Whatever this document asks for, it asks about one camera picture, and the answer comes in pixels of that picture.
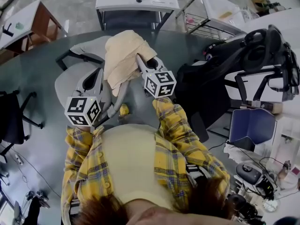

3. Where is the black chair with black jacket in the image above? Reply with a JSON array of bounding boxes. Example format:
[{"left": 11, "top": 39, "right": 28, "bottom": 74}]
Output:
[{"left": 175, "top": 59, "right": 238, "bottom": 143}]

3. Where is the person's yellow shoe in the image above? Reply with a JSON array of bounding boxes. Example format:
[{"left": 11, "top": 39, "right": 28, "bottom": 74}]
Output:
[{"left": 119, "top": 103, "right": 130, "bottom": 117}]

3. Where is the beige clothing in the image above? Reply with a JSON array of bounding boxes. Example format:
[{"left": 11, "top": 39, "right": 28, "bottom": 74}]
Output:
[{"left": 103, "top": 30, "right": 158, "bottom": 97}]

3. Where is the person's right forearm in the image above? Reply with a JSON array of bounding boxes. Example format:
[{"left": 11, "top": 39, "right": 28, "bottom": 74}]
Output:
[{"left": 152, "top": 97, "right": 207, "bottom": 159}]

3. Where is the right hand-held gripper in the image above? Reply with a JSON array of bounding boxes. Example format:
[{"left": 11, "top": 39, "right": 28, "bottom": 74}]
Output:
[{"left": 136, "top": 53, "right": 177, "bottom": 98}]

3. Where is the brown wooden side desk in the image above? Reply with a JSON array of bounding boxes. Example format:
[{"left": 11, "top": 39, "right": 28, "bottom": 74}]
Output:
[{"left": 0, "top": 0, "right": 63, "bottom": 64}]

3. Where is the grey office chair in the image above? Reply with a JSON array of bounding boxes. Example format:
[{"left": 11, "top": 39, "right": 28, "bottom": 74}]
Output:
[{"left": 54, "top": 35, "right": 141, "bottom": 126}]

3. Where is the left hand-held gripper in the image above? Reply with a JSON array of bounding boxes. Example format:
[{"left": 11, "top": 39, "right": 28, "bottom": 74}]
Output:
[{"left": 64, "top": 67, "right": 105, "bottom": 127}]

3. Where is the black office chair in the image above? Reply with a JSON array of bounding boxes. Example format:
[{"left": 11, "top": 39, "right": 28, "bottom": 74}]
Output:
[{"left": 0, "top": 90, "right": 45, "bottom": 164}]

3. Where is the small black clamp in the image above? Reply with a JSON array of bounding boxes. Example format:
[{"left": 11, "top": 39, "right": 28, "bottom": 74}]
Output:
[{"left": 2, "top": 22, "right": 14, "bottom": 38}]

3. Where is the grey rounded device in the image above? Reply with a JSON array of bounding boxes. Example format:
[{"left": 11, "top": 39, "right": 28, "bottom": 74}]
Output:
[{"left": 235, "top": 163, "right": 263, "bottom": 185}]

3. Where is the yellow flat item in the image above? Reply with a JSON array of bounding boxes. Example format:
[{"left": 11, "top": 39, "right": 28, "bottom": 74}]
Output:
[{"left": 218, "top": 11, "right": 233, "bottom": 20}]

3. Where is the person's torso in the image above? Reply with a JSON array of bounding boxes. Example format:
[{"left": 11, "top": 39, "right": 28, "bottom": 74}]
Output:
[{"left": 60, "top": 123, "right": 232, "bottom": 225}]

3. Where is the white table with wire rack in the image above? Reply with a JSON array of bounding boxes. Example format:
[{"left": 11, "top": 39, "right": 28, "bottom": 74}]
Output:
[{"left": 175, "top": 0, "right": 247, "bottom": 40}]

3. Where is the person's left forearm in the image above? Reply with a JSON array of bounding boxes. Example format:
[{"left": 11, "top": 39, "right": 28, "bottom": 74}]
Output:
[{"left": 63, "top": 125, "right": 111, "bottom": 180}]

